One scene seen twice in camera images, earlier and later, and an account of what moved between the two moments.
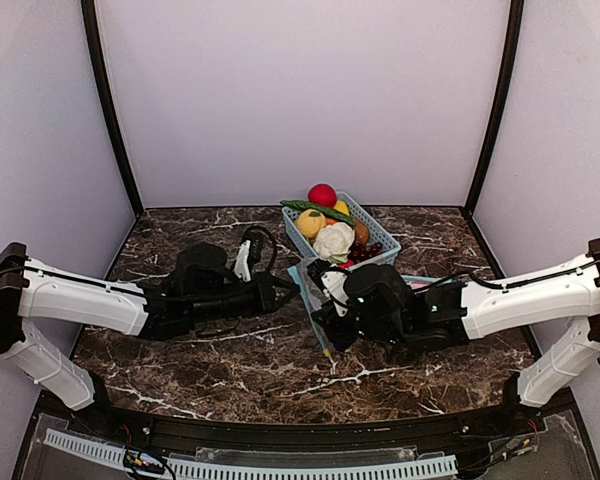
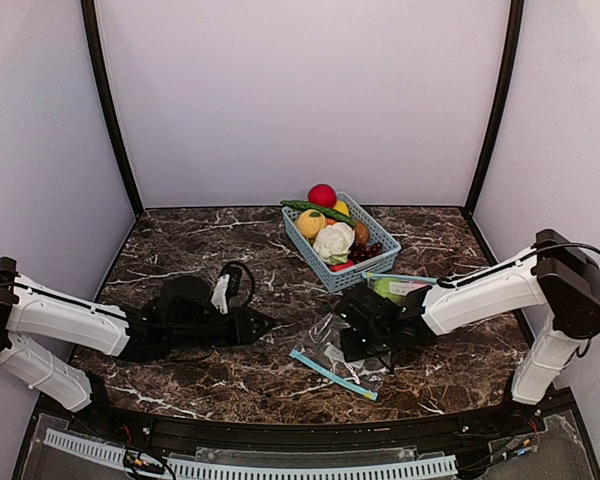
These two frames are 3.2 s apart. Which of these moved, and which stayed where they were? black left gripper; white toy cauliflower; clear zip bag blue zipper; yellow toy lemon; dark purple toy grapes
Moved: black left gripper
Stayed: clear zip bag blue zipper; dark purple toy grapes; yellow toy lemon; white toy cauliflower
